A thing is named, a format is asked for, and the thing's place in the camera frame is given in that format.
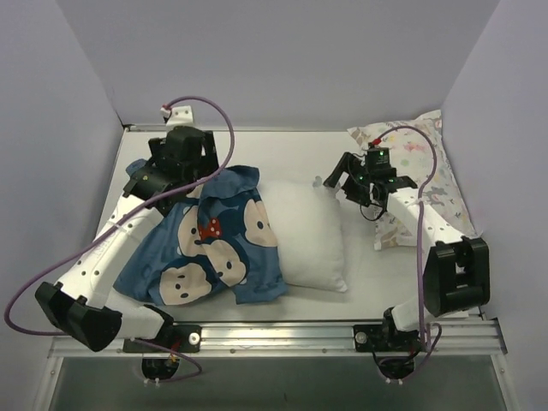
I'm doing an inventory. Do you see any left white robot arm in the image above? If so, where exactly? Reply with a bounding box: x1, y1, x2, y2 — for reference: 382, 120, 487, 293
35, 126, 219, 352

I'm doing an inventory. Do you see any white pillow insert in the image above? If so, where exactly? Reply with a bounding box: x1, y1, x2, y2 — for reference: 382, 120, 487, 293
259, 176, 348, 293

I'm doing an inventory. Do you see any floral deer print pillow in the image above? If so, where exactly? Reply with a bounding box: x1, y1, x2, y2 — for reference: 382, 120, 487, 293
348, 110, 477, 237

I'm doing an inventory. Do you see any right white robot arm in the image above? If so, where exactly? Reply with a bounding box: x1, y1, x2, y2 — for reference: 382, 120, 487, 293
323, 146, 491, 350

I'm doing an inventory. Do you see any aluminium mounting rail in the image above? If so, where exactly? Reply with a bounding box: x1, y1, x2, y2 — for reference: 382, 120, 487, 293
50, 319, 509, 359

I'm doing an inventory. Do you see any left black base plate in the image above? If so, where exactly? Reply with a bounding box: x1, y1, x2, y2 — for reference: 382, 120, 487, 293
122, 323, 202, 354

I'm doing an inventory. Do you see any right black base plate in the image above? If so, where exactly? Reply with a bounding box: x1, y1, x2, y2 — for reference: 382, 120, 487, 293
353, 324, 405, 353

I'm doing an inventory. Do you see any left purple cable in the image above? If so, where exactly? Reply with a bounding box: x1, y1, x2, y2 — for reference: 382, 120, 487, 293
3, 96, 235, 382

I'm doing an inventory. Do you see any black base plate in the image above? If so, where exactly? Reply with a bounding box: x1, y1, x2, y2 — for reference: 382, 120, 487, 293
353, 324, 405, 353
122, 323, 202, 354

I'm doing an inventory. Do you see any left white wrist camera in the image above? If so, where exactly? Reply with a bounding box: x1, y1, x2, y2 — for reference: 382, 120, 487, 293
160, 105, 194, 129

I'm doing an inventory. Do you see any blue cartoon print pillowcase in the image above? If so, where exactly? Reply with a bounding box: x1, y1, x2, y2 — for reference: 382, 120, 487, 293
113, 165, 288, 306

